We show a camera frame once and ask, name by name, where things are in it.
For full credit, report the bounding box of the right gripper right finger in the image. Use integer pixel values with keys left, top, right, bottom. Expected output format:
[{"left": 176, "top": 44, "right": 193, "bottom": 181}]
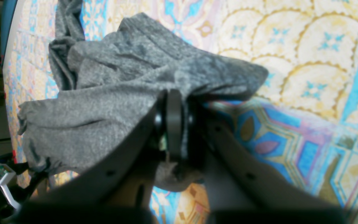
[{"left": 185, "top": 97, "right": 347, "bottom": 224}]

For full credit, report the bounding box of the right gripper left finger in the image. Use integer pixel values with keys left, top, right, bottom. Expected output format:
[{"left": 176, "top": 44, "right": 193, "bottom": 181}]
[{"left": 14, "top": 89, "right": 182, "bottom": 224}]

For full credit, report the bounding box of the patterned tablecloth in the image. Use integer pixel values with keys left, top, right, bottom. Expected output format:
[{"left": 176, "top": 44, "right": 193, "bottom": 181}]
[{"left": 2, "top": 0, "right": 358, "bottom": 224}]

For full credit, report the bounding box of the grey t-shirt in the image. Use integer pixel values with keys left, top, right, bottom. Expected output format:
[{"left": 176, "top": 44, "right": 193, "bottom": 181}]
[{"left": 17, "top": 0, "right": 269, "bottom": 176}]

